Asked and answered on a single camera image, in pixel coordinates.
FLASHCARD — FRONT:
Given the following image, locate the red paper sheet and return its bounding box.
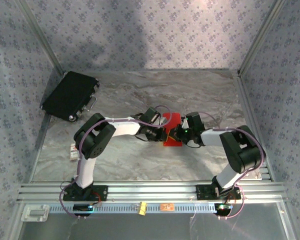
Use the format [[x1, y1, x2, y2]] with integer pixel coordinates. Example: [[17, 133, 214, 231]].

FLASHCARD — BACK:
[[161, 112, 184, 147]]

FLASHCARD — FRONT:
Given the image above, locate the yellow connector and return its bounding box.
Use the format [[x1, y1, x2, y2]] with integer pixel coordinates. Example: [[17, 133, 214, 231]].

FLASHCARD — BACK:
[[137, 201, 148, 216]]

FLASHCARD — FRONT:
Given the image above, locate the right circuit board with LED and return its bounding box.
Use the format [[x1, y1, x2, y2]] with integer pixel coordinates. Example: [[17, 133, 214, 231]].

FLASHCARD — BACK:
[[214, 203, 233, 216]]

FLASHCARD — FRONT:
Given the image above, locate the circuit board with led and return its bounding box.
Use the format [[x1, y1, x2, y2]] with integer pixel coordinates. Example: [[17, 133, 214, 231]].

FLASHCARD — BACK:
[[214, 203, 233, 216], [73, 203, 95, 212]]

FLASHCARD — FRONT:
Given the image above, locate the small printed card box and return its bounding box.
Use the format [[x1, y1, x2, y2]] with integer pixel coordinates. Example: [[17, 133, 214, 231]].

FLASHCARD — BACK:
[[69, 143, 79, 161]]

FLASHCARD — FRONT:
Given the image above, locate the black hard case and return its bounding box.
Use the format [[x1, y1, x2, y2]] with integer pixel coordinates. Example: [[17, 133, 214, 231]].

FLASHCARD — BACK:
[[40, 71, 101, 123]]

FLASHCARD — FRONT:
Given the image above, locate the left circuit board with LED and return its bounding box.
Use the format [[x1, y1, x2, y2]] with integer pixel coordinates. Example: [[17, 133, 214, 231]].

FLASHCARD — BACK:
[[73, 203, 95, 212]]

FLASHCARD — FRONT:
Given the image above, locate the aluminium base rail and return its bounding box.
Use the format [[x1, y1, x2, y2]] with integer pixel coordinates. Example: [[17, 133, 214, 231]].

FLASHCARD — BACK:
[[16, 181, 287, 203]]

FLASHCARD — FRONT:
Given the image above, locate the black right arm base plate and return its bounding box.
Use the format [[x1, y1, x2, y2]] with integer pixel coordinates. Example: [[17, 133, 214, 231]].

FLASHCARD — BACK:
[[196, 184, 242, 201]]

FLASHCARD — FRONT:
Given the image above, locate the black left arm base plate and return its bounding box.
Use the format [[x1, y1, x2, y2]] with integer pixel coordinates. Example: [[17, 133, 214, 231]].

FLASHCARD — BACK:
[[62, 184, 109, 202]]

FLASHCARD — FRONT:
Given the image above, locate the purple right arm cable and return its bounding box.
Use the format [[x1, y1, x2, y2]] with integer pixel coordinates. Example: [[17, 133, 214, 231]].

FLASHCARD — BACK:
[[198, 111, 266, 221]]

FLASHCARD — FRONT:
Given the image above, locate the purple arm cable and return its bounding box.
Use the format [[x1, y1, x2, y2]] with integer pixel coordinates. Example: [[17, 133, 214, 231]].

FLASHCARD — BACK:
[[58, 104, 172, 221], [198, 111, 266, 221]]

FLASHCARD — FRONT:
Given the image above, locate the grey slotted cable duct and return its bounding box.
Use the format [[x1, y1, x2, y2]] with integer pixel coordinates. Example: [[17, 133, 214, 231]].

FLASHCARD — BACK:
[[48, 202, 216, 215]]

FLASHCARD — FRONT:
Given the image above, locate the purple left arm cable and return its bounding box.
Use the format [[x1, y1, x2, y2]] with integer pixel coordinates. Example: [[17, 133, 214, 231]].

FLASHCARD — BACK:
[[58, 104, 172, 221]]

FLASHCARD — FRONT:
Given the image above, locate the aluminium frame post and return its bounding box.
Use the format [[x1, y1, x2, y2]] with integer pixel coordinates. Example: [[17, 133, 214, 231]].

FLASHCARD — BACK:
[[237, 0, 287, 76], [16, 0, 66, 76]]

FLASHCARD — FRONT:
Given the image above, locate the white plastic bracket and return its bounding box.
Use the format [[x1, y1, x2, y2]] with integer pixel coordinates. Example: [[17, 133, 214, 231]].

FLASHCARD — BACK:
[[21, 204, 50, 222]]

